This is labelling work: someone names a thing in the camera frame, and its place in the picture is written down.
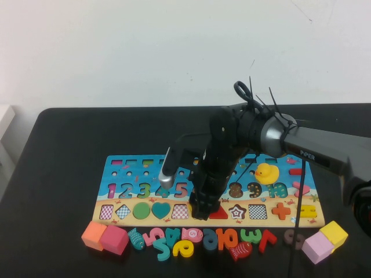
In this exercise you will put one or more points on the orange plus sign piece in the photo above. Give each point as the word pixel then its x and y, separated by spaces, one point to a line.
pixel 281 210

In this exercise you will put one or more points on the red number seven piece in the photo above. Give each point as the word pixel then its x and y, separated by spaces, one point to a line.
pixel 265 243

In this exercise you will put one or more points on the red minus sign piece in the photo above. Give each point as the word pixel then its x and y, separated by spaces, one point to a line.
pixel 294 172

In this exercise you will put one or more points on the green number three piece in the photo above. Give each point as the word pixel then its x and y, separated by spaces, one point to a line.
pixel 245 234

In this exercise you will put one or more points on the teal heart piece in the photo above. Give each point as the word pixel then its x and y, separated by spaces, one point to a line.
pixel 161 209

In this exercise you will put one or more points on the red wooden fish piece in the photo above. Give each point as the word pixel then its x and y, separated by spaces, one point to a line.
pixel 240 251

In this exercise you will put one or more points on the pink wooden fish piece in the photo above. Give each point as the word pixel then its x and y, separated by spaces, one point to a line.
pixel 193 233

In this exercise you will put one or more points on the orange foam cube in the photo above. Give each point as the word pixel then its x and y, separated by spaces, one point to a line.
pixel 93 234

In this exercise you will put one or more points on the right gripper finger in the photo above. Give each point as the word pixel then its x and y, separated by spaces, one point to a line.
pixel 211 210
pixel 197 208

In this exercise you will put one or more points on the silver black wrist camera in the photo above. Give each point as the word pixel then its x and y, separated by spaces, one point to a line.
pixel 174 162

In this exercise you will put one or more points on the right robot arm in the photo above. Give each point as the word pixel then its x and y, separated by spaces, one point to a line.
pixel 319 144

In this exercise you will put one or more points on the yellow number six piece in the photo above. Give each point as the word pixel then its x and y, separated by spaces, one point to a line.
pixel 177 252

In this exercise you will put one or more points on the lilac foam cube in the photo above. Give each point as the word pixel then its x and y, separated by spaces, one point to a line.
pixel 317 249

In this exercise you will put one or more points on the pink greater-than sign piece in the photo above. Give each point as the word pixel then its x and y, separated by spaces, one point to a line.
pixel 305 189

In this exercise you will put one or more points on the black zip tie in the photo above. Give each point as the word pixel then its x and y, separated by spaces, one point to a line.
pixel 250 87
pixel 274 98

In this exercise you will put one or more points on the green circle piece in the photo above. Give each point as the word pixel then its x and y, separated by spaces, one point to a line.
pixel 142 210

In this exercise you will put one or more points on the teal wooden fish piece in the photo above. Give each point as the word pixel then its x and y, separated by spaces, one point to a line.
pixel 137 239

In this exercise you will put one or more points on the pink wooden cube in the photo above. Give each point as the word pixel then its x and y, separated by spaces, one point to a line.
pixel 114 239

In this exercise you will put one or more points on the colourful wooden number puzzle board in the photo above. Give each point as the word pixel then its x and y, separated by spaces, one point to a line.
pixel 127 199

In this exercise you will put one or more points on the orange-red number ten piece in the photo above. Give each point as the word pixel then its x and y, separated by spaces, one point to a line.
pixel 221 239

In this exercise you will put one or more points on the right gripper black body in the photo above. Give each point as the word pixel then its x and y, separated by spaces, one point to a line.
pixel 217 173

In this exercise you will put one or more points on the red triangle piece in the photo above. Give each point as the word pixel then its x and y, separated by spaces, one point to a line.
pixel 223 215

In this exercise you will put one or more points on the green number four piece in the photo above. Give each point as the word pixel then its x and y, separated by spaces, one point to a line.
pixel 175 236

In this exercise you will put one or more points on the brown number eight piece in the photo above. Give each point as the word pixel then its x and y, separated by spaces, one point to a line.
pixel 285 236

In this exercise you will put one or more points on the yellow rubber duck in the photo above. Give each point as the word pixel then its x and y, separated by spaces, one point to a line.
pixel 268 173

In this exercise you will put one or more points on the pink number five piece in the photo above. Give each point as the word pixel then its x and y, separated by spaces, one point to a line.
pixel 148 239

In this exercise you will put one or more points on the yellow equals sign piece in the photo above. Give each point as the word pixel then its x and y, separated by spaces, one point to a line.
pixel 308 207

